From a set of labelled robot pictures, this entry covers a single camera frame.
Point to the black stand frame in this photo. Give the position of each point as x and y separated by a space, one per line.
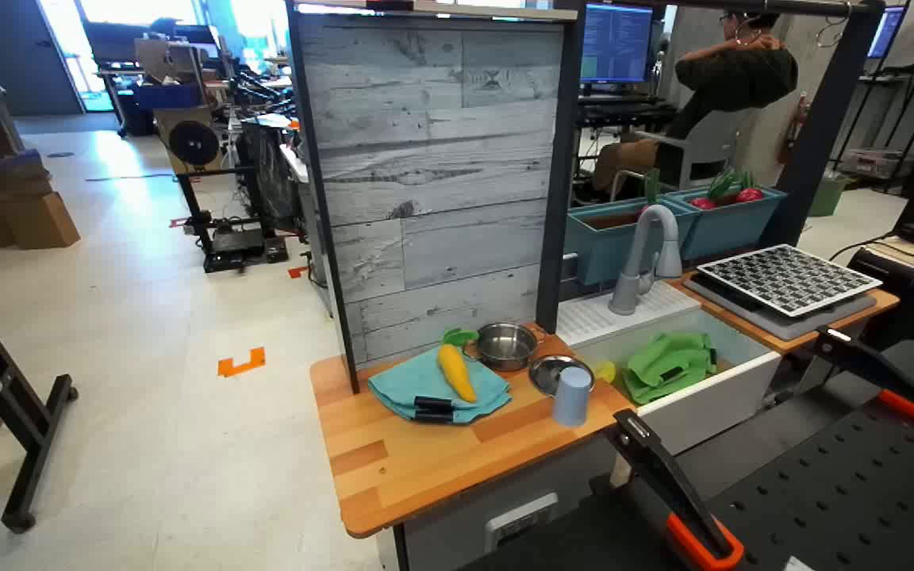
31 424

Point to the light blue plastic cup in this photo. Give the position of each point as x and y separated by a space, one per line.
572 396

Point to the black small clip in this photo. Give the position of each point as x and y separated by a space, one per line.
433 404

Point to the black orange clamp far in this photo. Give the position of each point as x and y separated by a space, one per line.
892 384

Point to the black orange clamp near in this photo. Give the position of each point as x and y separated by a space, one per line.
688 527

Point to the white toy sink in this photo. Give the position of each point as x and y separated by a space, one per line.
696 415

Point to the teal storage bin left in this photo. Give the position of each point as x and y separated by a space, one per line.
600 240

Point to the cardboard box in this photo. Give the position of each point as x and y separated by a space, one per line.
31 215

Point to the grey toy faucet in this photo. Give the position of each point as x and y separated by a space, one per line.
656 255

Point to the checkerboard calibration board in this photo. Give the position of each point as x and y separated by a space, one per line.
785 282

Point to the teal cloth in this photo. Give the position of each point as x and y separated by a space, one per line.
419 377

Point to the yellow toy corn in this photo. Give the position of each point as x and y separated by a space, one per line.
455 371

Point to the red toy radish left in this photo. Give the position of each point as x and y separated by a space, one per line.
723 193

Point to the teal storage bin right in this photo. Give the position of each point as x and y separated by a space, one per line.
721 229

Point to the black perforated board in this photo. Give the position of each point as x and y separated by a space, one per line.
837 501

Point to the wood-pattern backdrop panel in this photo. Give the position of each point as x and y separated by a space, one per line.
433 144

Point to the teal storage bin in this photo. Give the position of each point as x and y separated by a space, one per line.
600 240
721 229

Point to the green cloth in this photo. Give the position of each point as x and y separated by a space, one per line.
668 362

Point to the seated person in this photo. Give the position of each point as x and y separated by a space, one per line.
748 68

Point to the black orange clamp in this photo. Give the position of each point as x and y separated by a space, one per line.
892 384
688 527

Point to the silver metal pot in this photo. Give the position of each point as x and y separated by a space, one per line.
504 343

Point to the computer monitor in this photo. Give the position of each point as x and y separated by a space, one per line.
615 45

